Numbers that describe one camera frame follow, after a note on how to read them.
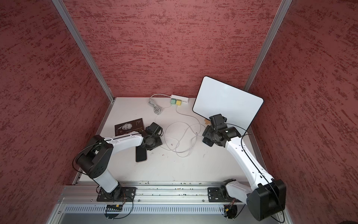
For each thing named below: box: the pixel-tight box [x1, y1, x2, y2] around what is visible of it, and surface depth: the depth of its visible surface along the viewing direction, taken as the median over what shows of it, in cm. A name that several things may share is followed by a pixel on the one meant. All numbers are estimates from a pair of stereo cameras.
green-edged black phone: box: [202, 136, 214, 147], surface depth 81 cm
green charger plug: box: [170, 98, 177, 105], surface depth 120 cm
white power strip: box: [170, 94, 190, 104], surface depth 120 cm
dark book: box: [114, 118, 145, 137], surface depth 102 cm
